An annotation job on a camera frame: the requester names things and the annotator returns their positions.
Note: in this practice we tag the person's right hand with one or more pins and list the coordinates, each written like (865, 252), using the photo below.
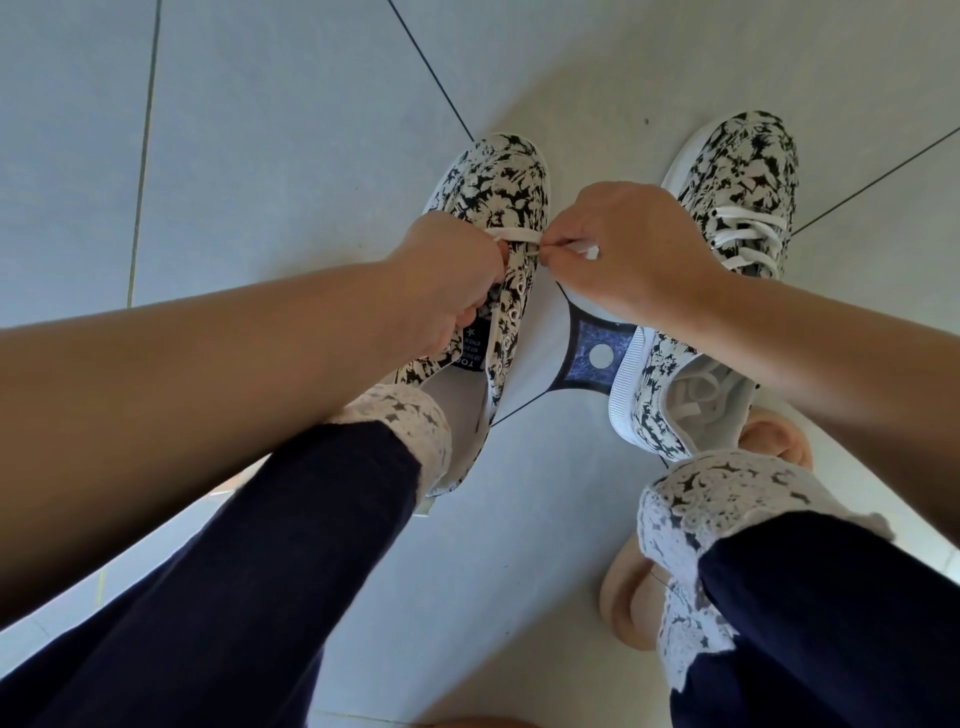
(637, 255)

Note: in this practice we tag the person's right forearm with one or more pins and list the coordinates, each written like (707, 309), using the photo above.
(847, 397)

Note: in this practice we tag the floral sneaker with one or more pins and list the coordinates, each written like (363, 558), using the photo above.
(742, 157)
(502, 180)

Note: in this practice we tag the person's leg navy trousers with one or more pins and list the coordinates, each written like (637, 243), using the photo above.
(817, 630)
(225, 607)

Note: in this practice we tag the pink slipper with green charm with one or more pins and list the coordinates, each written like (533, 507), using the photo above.
(622, 600)

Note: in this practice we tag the person's left forearm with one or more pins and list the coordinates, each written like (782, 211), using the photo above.
(172, 427)

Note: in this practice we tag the person's left leg navy trousers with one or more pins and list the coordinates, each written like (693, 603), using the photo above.
(225, 607)

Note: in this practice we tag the person's right leg navy trousers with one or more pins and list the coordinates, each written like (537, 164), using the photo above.
(817, 630)

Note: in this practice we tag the person's left hand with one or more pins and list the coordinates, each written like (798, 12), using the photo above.
(442, 285)

